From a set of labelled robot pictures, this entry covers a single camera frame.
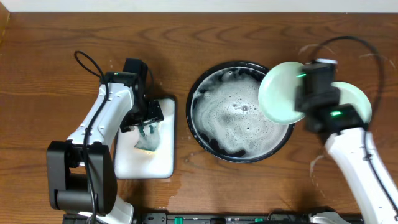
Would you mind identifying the green and yellow sponge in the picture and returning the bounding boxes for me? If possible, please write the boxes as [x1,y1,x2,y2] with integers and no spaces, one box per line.
[135,123,160,152]

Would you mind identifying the mint green plate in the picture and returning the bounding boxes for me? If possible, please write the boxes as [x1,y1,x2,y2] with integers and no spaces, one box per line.
[331,82,372,123]
[258,62,305,124]

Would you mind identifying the left black cable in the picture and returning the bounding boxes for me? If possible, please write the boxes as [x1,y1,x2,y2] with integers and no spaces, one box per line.
[73,50,155,224]

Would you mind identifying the right black cable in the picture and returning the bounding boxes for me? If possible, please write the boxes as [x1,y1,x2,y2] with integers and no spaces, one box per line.
[306,35,398,212]

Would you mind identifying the black round tray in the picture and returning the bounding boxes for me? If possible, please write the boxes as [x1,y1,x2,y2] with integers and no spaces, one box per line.
[185,61,294,163]

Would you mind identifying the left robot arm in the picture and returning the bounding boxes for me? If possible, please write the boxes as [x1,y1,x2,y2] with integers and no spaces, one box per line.
[47,72,163,223]

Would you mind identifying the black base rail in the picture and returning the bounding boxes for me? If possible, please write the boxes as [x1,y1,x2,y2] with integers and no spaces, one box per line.
[62,212,364,224]

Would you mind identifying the black cable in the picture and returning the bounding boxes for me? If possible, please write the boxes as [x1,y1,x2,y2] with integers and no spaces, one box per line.
[73,50,155,224]
[306,35,398,212]

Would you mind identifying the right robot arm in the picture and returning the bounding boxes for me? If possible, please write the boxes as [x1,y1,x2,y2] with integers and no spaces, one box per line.
[294,82,397,223]

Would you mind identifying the mint green plate front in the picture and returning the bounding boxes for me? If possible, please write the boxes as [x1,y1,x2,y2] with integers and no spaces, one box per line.
[258,62,305,124]

